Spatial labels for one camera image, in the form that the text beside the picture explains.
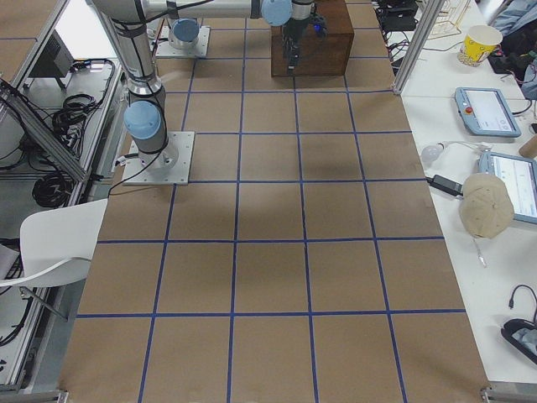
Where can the dark brown wooden cabinet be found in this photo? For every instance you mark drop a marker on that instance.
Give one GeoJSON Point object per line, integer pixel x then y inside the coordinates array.
{"type": "Point", "coordinates": [318, 56]}

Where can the white plastic chair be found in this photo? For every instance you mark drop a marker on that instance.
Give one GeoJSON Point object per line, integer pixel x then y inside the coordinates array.
{"type": "Point", "coordinates": [57, 245]}

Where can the yellow paper cup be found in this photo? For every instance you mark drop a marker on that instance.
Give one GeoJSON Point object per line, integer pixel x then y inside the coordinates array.
{"type": "Point", "coordinates": [479, 43]}

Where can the blue teach pendant upper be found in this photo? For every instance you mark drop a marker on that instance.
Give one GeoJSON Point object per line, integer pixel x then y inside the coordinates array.
{"type": "Point", "coordinates": [485, 112]}

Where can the black mouse-like device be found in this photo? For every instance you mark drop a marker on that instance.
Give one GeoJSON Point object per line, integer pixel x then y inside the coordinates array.
{"type": "Point", "coordinates": [521, 334]}

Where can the aluminium frame post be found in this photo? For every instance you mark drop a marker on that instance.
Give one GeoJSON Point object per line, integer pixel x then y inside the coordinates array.
{"type": "Point", "coordinates": [421, 34]}

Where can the working gripper black finger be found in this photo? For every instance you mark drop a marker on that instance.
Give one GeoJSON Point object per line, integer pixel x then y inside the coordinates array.
{"type": "Point", "coordinates": [291, 54]}

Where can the blue teach pendant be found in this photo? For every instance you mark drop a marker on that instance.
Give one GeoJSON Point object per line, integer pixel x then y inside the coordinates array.
{"type": "Point", "coordinates": [485, 112]}
{"type": "Point", "coordinates": [519, 176]}

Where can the beige baseball cap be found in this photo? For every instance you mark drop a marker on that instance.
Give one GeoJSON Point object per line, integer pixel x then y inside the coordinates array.
{"type": "Point", "coordinates": [486, 209]}

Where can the black gripper body, working arm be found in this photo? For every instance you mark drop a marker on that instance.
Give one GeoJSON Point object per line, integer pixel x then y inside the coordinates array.
{"type": "Point", "coordinates": [294, 30]}

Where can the blue teach pendant lower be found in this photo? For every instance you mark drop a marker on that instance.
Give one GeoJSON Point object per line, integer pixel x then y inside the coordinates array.
{"type": "Point", "coordinates": [519, 176]}

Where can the white light bulb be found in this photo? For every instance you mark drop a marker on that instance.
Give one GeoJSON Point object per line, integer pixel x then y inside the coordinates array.
{"type": "Point", "coordinates": [431, 153]}

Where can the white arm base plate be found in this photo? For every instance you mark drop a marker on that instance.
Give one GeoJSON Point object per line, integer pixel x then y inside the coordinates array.
{"type": "Point", "coordinates": [172, 166]}
{"type": "Point", "coordinates": [177, 49]}

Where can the black adapter on desk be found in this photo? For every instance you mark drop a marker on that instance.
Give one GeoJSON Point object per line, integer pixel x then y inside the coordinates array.
{"type": "Point", "coordinates": [445, 185]}

